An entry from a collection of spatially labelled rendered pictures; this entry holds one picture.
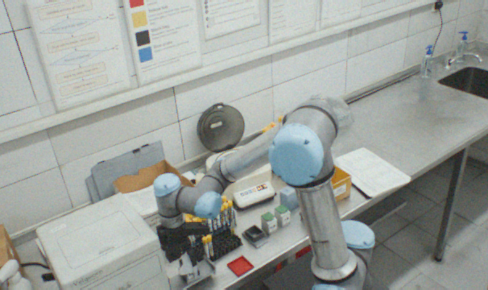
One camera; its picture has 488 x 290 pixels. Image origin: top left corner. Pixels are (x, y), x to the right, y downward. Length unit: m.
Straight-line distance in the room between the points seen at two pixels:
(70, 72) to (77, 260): 0.69
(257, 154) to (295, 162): 0.26
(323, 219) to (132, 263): 0.56
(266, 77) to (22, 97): 1.07
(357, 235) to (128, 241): 0.63
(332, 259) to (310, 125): 0.35
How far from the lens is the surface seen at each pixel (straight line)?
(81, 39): 1.65
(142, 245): 1.28
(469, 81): 3.29
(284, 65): 2.19
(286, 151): 0.92
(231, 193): 1.80
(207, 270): 1.53
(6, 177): 1.78
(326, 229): 1.06
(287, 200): 1.72
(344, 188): 1.82
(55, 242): 1.38
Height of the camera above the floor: 2.02
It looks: 32 degrees down
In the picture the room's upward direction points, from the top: 5 degrees counter-clockwise
